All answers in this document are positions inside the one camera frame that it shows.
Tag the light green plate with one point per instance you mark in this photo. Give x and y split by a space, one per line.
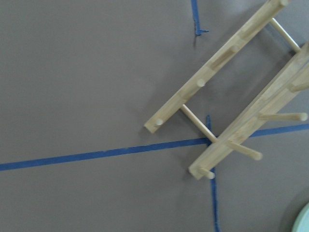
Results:
301 223

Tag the wooden dish rack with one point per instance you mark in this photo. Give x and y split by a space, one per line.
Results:
257 62

